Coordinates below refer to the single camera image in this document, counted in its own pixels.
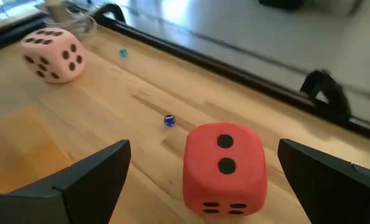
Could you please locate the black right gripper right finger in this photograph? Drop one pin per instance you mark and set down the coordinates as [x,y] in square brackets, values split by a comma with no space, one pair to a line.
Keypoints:
[334,196]

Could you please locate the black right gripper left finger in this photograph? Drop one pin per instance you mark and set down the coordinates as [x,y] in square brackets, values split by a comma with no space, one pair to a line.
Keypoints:
[88,193]

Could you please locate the small dark blue die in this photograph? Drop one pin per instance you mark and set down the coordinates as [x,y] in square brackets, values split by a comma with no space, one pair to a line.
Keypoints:
[169,120]

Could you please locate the large red plush die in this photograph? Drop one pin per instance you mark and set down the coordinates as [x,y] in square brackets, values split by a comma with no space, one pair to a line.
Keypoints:
[209,183]

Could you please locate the small cyan die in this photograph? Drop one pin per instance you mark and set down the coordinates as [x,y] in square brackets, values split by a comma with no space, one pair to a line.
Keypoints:
[123,53]

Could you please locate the large pink plush die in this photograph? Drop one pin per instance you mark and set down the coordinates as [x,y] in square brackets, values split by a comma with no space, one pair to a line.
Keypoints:
[52,46]

